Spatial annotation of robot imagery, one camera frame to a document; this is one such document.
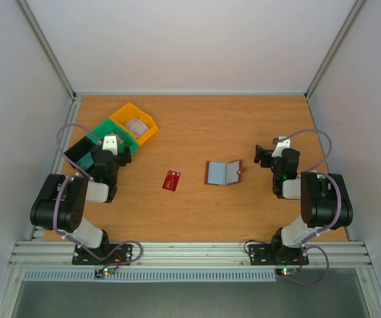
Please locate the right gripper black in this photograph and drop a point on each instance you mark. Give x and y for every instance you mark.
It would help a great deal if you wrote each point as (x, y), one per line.
(266, 156)

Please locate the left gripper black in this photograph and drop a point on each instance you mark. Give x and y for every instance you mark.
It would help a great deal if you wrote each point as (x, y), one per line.
(125, 156)

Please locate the brown leather card holder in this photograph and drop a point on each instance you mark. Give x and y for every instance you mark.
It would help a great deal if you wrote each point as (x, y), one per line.
(222, 173)

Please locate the red VIP credit card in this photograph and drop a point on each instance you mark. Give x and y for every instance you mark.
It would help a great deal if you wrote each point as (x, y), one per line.
(171, 180)

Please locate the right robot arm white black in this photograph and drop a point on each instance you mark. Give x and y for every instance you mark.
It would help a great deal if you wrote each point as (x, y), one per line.
(324, 206)

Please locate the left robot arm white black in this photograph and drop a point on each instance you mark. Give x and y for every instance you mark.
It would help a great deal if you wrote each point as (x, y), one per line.
(61, 201)

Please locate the cards stack in yellow bin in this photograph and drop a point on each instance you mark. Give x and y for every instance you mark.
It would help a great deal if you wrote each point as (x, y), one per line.
(137, 127)

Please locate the teal card in black bin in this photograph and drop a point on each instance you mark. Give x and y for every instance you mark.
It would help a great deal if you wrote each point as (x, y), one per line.
(86, 162)

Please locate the green plastic bin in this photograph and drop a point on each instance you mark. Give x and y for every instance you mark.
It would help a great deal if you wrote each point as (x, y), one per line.
(109, 127)

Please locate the black plastic bin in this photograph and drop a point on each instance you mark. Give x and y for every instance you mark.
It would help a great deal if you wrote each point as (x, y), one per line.
(81, 148)

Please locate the yellow plastic bin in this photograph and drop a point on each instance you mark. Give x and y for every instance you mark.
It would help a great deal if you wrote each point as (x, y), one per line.
(129, 111)

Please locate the left small circuit board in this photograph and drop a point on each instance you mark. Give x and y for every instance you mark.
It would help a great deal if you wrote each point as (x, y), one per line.
(104, 272)

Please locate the small circuit board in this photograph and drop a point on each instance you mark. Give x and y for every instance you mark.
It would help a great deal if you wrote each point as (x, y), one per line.
(104, 272)
(286, 271)

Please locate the right small circuit board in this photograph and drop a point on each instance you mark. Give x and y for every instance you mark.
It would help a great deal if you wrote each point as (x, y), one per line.
(286, 271)

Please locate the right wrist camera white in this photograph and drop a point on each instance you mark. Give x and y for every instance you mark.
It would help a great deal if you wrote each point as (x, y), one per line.
(281, 143)

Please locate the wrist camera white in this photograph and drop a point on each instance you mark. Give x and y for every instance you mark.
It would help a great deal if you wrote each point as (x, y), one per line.
(281, 143)
(110, 143)

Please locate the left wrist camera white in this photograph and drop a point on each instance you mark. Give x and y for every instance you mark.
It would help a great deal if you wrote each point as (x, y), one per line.
(110, 143)

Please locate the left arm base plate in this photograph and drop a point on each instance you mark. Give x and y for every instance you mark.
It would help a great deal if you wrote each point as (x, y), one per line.
(103, 255)

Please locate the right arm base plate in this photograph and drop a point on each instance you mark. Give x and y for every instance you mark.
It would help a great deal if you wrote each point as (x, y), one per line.
(264, 255)

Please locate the aluminium front rail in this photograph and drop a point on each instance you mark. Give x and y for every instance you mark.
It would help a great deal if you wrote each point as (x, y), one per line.
(46, 254)

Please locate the grey slotted cable duct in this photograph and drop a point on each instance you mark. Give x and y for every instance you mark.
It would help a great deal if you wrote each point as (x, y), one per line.
(151, 275)

